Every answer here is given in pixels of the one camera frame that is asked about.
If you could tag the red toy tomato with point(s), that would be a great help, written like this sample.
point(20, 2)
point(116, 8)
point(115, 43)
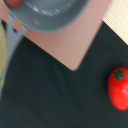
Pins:
point(118, 88)

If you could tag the brown toy sausage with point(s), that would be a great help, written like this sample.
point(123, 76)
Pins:
point(13, 3)

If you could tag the grey frying pan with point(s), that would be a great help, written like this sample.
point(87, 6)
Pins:
point(41, 16)

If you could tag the white woven placemat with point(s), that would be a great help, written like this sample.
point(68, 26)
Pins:
point(116, 18)

